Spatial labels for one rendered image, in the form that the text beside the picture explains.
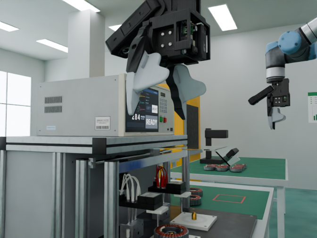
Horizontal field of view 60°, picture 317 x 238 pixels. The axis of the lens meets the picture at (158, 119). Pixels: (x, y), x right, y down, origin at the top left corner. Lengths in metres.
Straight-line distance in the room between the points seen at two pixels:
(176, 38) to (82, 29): 4.97
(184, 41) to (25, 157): 0.74
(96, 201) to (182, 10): 0.76
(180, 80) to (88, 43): 4.73
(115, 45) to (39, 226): 0.68
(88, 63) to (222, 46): 3.09
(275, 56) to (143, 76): 0.95
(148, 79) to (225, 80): 6.03
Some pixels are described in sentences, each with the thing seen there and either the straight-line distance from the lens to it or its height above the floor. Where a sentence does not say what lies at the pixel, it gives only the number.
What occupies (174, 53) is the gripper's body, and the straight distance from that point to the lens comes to 0.38.
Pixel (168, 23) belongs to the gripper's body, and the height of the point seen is 1.28.
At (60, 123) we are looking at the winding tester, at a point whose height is 1.16.
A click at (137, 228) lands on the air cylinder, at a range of 1.00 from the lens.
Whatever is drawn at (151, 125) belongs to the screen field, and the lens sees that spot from 1.06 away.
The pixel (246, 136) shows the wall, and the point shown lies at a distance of 6.20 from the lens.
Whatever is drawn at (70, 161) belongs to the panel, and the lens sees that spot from 0.87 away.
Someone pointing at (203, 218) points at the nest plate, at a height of 0.78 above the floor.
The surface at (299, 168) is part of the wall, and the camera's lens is 6.20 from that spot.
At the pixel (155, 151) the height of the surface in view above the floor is 1.05.
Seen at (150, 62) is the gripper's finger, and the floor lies 1.22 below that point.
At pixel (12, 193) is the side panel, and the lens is 1.05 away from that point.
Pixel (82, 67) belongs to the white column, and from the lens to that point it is 5.12.
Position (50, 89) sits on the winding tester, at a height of 1.29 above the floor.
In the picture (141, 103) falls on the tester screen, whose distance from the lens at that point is 0.99.
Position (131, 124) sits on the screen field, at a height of 1.15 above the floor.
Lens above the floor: 1.13
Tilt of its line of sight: 3 degrees up
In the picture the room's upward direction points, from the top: straight up
